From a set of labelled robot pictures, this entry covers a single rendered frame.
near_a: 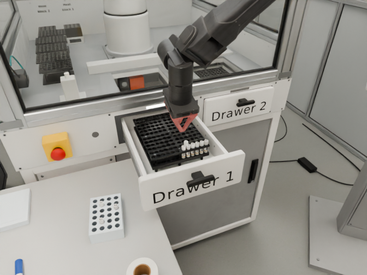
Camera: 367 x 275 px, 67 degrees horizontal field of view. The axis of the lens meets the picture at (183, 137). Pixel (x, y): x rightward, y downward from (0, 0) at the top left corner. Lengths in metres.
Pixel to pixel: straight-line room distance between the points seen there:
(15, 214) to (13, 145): 0.20
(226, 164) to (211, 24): 0.36
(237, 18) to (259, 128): 0.73
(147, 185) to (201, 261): 0.99
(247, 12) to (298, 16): 0.53
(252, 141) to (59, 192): 0.79
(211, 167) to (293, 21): 0.60
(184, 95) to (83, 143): 0.43
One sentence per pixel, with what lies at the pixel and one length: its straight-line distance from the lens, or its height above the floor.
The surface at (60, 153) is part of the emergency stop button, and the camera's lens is 0.88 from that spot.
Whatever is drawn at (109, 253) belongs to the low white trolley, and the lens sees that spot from 0.76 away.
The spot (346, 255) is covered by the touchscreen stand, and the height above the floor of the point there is 0.04.
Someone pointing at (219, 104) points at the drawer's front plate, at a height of 0.90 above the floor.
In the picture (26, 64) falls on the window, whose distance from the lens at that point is 0.85.
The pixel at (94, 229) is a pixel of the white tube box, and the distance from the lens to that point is 0.78.
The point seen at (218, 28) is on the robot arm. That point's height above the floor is 1.25.
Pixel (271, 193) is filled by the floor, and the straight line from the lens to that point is 1.98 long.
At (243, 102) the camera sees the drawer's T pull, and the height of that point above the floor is 0.91.
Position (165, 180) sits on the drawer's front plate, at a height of 0.91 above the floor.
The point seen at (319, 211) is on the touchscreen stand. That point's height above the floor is 0.04.
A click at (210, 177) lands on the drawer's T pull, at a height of 0.91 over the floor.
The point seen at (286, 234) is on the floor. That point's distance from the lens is 1.80.
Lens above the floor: 1.40
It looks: 36 degrees down
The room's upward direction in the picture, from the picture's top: straight up
